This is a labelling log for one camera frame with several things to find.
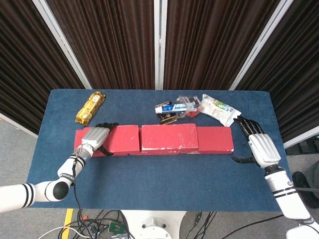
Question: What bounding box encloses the yellow floor tape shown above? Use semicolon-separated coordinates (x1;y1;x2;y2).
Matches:
61;208;74;239

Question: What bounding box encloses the white printed snack pouch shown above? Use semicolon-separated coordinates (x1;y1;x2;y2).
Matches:
200;94;242;127

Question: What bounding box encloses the white cable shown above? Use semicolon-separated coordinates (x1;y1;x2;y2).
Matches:
37;226;87;239

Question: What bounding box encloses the green circuit board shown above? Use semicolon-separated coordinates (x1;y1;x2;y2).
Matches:
108;221;124;234

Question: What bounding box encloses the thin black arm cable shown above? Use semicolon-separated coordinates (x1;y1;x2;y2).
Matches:
71;159;87;232

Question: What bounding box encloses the red rectangular block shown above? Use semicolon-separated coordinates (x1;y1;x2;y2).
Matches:
179;126;235;155
141;123;199;153
83;124;140;153
73;128;129;158
127;148;181;155

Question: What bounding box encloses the brown pleated partition panel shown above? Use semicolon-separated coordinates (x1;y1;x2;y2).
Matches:
229;0;319;149
159;0;295;90
0;0;93;139
32;0;161;90

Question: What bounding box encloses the small red item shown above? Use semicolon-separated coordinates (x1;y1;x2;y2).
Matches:
185;109;201;119

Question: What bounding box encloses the blue felt table cloth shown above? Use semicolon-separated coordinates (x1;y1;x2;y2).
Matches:
19;89;292;212

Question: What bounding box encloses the black cable bundle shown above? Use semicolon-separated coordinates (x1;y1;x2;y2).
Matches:
74;209;130;239
191;211;217;239

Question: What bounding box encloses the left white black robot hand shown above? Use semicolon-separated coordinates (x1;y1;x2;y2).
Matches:
81;122;120;157

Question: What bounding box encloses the clear plastic box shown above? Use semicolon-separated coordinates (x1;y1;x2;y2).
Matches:
175;96;202;118

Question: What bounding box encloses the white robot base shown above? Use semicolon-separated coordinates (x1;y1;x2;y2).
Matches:
121;210;186;239

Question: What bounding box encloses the gold foil snack pack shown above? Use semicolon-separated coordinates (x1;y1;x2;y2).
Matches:
75;91;106;124

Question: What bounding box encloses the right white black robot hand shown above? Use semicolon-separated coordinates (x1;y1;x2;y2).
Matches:
231;116;282;169

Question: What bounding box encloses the blue white toothpaste box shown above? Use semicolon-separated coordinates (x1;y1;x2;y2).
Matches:
155;103;187;115

